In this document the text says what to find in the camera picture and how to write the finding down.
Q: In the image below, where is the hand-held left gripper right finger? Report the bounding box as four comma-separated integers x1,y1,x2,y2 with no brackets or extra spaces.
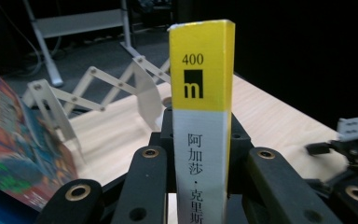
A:
227,112,255,198

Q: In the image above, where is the white metal stand frame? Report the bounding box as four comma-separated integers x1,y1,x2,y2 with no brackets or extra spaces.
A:
22,0,144,88

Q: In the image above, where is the yellow book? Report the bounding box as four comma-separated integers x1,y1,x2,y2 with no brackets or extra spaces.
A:
167,19,236,224

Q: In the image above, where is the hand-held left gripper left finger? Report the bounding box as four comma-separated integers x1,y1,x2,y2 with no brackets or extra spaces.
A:
148,105,175,194

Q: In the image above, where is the white expandable book rack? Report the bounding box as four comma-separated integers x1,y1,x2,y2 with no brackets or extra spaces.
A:
21,55,172,157

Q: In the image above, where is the red illustrated book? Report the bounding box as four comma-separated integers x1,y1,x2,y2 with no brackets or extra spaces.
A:
0,57,79,213

